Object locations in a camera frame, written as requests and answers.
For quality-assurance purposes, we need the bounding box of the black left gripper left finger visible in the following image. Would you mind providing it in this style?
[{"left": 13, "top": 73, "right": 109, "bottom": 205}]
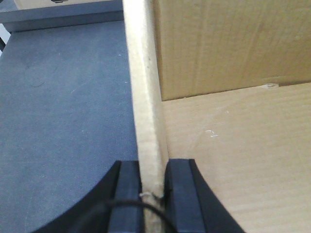
[{"left": 36, "top": 161, "right": 144, "bottom": 233}]

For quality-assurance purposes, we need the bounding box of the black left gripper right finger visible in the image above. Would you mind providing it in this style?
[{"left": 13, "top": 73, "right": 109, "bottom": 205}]
[{"left": 164, "top": 159, "right": 244, "bottom": 233}]

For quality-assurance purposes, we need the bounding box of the brown cardboard carton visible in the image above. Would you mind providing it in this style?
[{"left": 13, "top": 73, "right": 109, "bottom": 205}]
[{"left": 123, "top": 0, "right": 311, "bottom": 233}]

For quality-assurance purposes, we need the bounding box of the grey conveyor belt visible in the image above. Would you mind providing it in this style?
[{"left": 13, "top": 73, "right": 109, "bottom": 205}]
[{"left": 0, "top": 21, "right": 138, "bottom": 233}]

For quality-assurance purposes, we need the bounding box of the black thin cable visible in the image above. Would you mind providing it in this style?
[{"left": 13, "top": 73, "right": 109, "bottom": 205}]
[{"left": 72, "top": 199, "right": 182, "bottom": 233}]

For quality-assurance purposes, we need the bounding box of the grey conveyor side rail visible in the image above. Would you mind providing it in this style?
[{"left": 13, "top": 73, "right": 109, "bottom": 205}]
[{"left": 0, "top": 0, "right": 124, "bottom": 33}]

